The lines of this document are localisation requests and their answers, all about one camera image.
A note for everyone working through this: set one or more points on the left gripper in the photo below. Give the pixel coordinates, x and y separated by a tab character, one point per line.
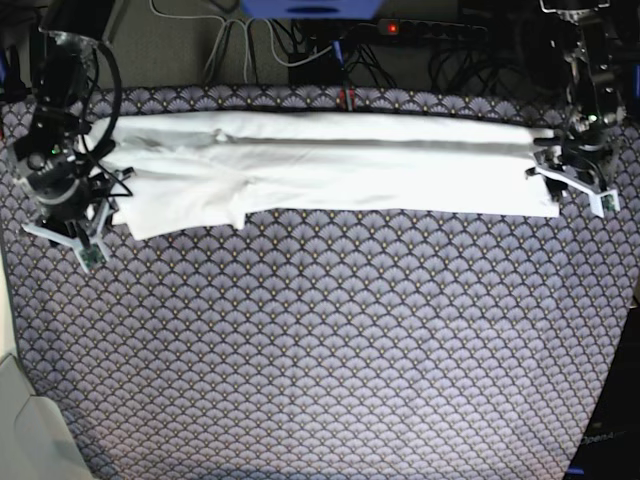
584	161

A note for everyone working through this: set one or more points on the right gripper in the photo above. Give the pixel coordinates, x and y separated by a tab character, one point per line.
78	220

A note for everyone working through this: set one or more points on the white printed T-shirt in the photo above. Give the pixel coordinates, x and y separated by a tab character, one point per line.
205	169

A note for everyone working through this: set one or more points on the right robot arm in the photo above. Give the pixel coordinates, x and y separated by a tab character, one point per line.
53	163

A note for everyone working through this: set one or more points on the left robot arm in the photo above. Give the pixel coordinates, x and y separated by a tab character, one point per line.
594	101

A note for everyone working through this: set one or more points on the blue box at top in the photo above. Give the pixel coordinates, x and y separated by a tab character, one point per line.
311	9

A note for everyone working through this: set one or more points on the red table clamp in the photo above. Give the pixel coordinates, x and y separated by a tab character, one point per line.
347	100

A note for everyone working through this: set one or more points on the black power strip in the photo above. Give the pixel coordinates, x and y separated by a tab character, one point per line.
431	29

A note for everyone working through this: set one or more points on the purple fan-patterned tablecloth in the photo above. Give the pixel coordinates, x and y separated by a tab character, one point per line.
395	345

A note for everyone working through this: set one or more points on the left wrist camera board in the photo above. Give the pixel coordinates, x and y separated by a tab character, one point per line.
604	203

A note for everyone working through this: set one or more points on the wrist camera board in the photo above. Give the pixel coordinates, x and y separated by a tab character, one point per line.
604	203
91	258

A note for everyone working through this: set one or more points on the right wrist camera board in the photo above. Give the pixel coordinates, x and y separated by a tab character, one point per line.
91	258

